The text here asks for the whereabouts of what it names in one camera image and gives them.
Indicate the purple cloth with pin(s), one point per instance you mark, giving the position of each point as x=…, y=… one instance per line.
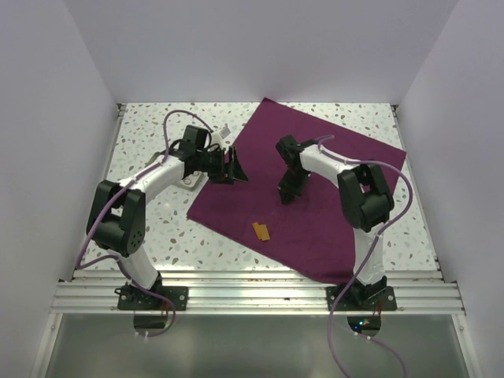
x=310, y=235

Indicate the metal instrument tray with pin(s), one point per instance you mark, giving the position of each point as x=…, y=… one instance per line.
x=188, y=183

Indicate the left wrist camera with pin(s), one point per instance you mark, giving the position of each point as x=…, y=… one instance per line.
x=196, y=138

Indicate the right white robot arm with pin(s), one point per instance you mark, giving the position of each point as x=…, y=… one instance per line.
x=365, y=197

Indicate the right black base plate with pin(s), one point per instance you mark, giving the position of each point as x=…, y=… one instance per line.
x=378, y=296

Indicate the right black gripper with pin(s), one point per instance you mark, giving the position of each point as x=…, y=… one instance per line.
x=288, y=192

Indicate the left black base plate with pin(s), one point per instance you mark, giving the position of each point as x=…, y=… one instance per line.
x=132, y=298

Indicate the orange bandage strip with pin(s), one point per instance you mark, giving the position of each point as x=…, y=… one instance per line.
x=258, y=229
x=266, y=236

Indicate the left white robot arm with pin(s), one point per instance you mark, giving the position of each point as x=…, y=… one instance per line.
x=117, y=221

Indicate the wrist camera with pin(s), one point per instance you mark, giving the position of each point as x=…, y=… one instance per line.
x=196, y=138
x=288, y=148

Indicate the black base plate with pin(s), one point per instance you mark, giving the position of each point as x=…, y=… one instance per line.
x=132, y=298
x=378, y=296

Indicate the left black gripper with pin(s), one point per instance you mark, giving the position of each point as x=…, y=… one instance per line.
x=227, y=172

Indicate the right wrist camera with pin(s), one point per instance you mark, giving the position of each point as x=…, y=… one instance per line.
x=288, y=148

